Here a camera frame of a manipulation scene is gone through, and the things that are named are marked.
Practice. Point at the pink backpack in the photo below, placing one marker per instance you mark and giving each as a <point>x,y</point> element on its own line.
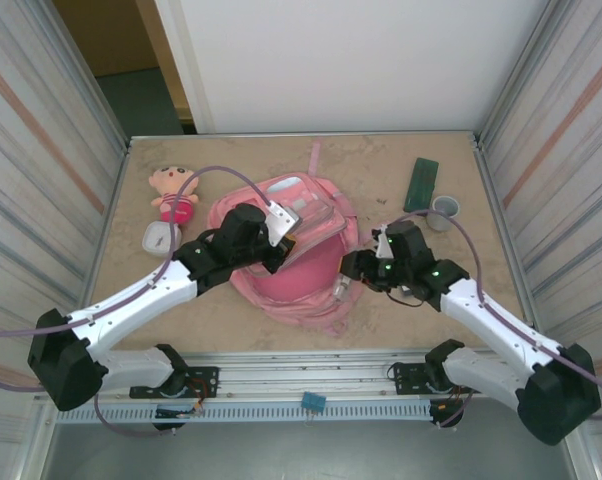
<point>291,290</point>

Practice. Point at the green pencil case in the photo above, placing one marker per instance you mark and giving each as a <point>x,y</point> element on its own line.
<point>421,185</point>

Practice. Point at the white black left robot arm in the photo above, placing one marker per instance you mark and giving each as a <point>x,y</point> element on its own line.
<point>146,295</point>

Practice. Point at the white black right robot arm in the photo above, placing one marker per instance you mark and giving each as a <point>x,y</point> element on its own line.
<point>491,320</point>

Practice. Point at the grey plastic cup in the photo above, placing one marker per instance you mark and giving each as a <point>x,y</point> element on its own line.
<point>443,207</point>

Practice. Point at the pink plush doll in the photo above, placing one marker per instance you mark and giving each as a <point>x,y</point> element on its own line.
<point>173,187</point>

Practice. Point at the white square alarm clock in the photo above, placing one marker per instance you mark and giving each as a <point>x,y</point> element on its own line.
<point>153,240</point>

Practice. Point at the blue terminal connector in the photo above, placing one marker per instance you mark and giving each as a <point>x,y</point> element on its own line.
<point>313,401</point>

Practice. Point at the tan wooden door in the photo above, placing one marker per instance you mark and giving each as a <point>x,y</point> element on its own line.
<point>166,60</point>

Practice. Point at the small circuit board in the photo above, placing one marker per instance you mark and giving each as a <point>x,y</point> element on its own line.
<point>173,413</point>

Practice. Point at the aluminium table edge rail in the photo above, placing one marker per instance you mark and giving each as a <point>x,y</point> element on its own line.
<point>301,135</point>

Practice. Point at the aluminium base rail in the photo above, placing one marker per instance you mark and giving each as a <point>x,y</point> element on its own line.
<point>301,372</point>

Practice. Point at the aluminium enclosure post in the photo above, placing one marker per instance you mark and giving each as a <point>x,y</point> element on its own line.
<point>521,75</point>
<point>83,75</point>

